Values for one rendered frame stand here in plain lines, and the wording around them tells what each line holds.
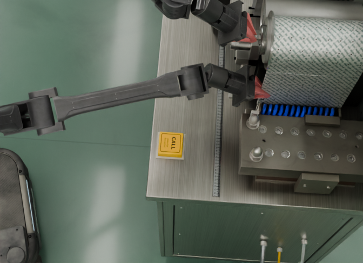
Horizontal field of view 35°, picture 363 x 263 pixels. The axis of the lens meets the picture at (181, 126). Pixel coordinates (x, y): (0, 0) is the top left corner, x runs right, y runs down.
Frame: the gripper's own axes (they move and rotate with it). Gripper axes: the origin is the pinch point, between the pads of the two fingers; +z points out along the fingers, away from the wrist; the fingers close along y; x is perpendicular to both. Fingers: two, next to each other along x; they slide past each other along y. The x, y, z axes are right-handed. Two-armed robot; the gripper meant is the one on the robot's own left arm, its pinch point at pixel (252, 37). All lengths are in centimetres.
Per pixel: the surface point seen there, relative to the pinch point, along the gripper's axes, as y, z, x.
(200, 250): 39, 66, -75
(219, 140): 15.3, 22.0, -28.6
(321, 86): 6.6, 22.2, 5.7
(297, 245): 38, 77, -37
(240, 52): -2.5, 8.5, -10.6
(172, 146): 19.0, 10.4, -36.5
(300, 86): 6.7, 19.2, 1.3
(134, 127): -20, 64, -119
